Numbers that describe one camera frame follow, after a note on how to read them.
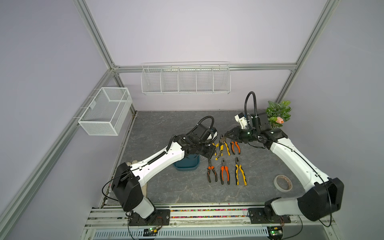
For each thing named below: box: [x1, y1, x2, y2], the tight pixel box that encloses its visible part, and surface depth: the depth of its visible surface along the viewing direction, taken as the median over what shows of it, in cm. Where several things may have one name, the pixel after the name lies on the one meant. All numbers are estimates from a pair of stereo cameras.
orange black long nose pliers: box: [207, 158, 218, 183], surface depth 90 cm
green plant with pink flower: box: [266, 100, 292, 129], surface depth 87 cm
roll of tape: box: [273, 174, 293, 193], surface depth 84 cm
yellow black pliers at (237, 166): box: [235, 157, 248, 186], surface depth 89 cm
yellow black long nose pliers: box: [215, 134, 225, 161], surface depth 77 cm
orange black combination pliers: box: [220, 159, 230, 185], surface depth 89 cm
